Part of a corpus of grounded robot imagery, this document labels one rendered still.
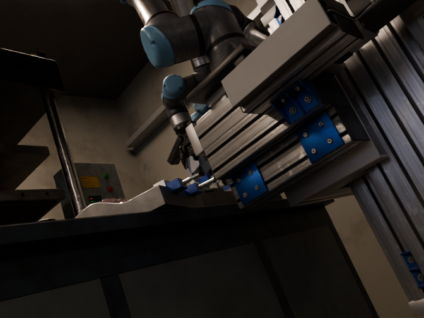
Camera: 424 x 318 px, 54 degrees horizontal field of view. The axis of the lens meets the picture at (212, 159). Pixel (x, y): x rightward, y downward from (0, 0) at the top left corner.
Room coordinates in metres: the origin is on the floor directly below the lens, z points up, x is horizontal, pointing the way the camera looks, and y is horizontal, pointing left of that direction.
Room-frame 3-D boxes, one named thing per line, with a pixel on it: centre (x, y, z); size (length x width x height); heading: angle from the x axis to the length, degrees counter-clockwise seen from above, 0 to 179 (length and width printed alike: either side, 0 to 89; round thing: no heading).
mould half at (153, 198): (1.23, 0.35, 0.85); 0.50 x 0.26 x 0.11; 73
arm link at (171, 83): (1.28, 0.02, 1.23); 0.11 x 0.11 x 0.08; 10
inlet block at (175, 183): (1.10, 0.11, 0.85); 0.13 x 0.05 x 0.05; 73
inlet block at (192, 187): (1.21, 0.08, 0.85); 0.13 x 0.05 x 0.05; 73
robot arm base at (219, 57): (1.00, -0.15, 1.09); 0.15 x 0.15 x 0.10
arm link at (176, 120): (1.38, 0.05, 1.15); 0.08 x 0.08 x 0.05
